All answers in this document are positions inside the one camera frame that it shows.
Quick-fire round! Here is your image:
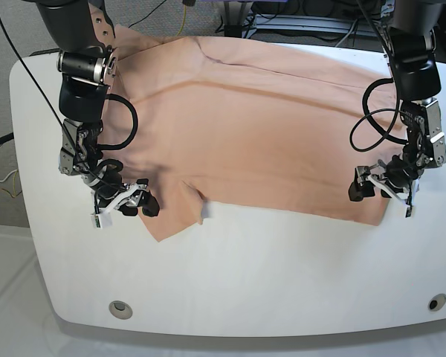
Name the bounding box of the black floor cable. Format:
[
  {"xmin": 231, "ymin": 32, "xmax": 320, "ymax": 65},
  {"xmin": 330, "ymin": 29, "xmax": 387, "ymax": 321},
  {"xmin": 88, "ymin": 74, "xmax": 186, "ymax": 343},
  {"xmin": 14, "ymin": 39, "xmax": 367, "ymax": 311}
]
[{"xmin": 128, "ymin": 0, "xmax": 168, "ymax": 29}]

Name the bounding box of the yellow floor cable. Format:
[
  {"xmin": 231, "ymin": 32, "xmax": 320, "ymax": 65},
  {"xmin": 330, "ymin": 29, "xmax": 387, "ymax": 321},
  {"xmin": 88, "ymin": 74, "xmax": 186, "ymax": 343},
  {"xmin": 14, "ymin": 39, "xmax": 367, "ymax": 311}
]
[{"xmin": 178, "ymin": 3, "xmax": 189, "ymax": 36}]

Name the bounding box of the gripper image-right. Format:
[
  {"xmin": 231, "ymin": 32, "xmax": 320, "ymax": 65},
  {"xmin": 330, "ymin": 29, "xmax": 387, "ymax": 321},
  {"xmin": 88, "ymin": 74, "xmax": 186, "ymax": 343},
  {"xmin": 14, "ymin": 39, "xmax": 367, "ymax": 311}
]
[{"xmin": 348, "ymin": 155, "xmax": 424, "ymax": 202}]

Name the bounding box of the right table grommet hole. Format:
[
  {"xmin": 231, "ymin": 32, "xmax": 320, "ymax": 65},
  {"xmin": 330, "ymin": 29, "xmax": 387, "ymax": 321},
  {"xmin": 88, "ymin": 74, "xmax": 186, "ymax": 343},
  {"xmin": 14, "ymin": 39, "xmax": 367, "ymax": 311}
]
[{"xmin": 428, "ymin": 294, "xmax": 446, "ymax": 312}]

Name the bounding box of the aluminium frame rail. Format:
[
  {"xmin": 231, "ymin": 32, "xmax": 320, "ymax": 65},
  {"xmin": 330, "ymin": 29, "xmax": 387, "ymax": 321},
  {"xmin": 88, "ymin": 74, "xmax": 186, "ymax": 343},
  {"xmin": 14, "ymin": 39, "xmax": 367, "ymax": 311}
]
[{"xmin": 243, "ymin": 14, "xmax": 376, "ymax": 38}]

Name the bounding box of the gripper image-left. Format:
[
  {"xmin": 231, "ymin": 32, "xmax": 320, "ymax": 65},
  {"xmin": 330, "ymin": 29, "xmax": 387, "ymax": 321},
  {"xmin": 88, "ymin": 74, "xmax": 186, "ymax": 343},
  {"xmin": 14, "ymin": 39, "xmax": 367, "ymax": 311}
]
[{"xmin": 87, "ymin": 176, "xmax": 160, "ymax": 217}]

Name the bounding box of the peach orange T-shirt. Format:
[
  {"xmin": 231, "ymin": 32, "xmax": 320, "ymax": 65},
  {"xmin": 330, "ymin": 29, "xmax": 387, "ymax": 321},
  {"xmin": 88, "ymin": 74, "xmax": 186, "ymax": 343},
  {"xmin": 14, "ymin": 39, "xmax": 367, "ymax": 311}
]
[{"xmin": 106, "ymin": 26, "xmax": 397, "ymax": 241}]

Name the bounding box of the left table grommet hole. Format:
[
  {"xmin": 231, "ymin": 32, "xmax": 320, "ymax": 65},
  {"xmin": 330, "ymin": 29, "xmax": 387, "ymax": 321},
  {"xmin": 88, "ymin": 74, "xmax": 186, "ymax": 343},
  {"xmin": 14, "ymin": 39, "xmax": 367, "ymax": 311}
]
[{"xmin": 109, "ymin": 300, "xmax": 133, "ymax": 320}]

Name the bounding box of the black looped cable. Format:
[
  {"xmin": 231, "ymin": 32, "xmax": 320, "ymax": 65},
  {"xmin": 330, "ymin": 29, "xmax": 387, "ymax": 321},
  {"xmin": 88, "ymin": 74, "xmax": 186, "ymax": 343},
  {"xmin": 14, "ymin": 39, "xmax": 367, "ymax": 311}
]
[{"xmin": 349, "ymin": 76, "xmax": 410, "ymax": 152}]

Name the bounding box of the table grommet hole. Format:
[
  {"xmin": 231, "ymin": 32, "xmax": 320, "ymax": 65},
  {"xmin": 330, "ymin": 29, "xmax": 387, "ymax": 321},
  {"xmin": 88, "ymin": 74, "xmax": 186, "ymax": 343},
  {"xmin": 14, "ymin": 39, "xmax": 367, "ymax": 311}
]
[
  {"xmin": 109, "ymin": 300, "xmax": 133, "ymax": 320},
  {"xmin": 428, "ymin": 294, "xmax": 446, "ymax": 312}
]

